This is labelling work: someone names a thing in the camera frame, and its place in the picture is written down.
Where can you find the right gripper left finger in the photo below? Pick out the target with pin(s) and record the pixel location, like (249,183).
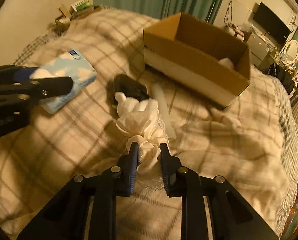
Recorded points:
(85,208)

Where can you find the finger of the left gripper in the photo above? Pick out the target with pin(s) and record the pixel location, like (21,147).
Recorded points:
(40,88)
(13,73)

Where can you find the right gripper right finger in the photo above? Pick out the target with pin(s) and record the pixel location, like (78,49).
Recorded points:
(210,207)

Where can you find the white rabbit figurine bottle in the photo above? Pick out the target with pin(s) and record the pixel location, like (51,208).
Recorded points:
(130,104)

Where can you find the black square case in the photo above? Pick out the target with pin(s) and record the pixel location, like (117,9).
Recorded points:
(130,87)

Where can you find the cream lace scrunchie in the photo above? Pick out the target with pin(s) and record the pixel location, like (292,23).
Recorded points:
(147,129)

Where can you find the white cylindrical tube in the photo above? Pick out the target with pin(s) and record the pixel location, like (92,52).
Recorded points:
(158,94)

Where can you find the white mesh sock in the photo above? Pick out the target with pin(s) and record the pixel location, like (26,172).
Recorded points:
(227,63)

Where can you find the bedside cardboard box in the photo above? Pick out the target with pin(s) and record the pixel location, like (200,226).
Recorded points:
(62,22)

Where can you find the green checkered bedsheet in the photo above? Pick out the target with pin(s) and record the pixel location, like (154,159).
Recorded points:
(286,142)

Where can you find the beige plaid blanket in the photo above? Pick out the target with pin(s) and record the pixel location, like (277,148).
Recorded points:
(151,87)

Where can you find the green white book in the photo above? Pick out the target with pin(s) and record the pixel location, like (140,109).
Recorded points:
(80,5)

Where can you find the brown cardboard box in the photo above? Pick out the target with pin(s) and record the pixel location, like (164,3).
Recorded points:
(188,50)

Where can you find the black jacket on chair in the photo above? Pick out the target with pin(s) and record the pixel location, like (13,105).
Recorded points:
(282,75)

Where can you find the silver mini fridge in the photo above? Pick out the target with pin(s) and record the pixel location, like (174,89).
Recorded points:
(258,48)

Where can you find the white oval vanity mirror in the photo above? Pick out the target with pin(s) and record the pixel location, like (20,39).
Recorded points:
(289,53)

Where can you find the white suitcase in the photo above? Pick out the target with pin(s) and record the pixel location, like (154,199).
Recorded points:
(236,32)

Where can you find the black wall television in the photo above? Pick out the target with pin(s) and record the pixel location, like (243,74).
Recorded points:
(272,24)

